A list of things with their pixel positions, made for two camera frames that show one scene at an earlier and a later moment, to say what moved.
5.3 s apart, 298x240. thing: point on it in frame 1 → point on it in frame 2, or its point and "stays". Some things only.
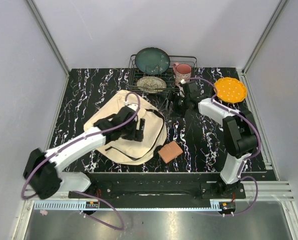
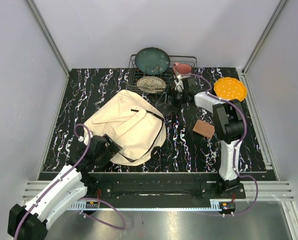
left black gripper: (136, 134) → (111, 150)
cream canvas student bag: (122, 150) stays
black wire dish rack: (139, 81) stays
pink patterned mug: (182, 71) stays
